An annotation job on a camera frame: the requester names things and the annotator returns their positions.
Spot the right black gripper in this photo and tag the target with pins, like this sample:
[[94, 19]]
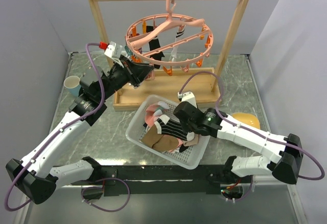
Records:
[[186, 127]]

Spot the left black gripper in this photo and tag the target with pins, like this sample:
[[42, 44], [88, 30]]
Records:
[[136, 72]]

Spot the wooden hanger rack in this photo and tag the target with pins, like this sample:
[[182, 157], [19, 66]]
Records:
[[160, 83]]

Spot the pink round clip hanger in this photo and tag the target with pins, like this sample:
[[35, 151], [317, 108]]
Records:
[[157, 38]]

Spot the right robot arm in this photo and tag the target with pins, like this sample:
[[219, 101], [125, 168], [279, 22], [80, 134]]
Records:
[[279, 156]]

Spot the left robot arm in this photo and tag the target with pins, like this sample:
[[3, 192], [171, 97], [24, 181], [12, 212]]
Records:
[[81, 115]]

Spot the pile of socks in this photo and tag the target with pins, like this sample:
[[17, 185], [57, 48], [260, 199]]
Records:
[[158, 142]]

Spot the yellow bowl on plate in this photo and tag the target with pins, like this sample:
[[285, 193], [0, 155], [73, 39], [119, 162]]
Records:
[[248, 119]]

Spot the light blue mug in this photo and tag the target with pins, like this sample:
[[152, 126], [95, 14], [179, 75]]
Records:
[[72, 84]]

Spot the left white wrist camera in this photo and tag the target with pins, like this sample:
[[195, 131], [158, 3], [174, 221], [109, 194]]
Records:
[[114, 51]]

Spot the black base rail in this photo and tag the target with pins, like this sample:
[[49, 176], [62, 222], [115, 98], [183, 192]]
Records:
[[114, 186]]

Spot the aluminium frame rail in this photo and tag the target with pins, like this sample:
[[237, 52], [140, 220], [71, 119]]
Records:
[[90, 172]]

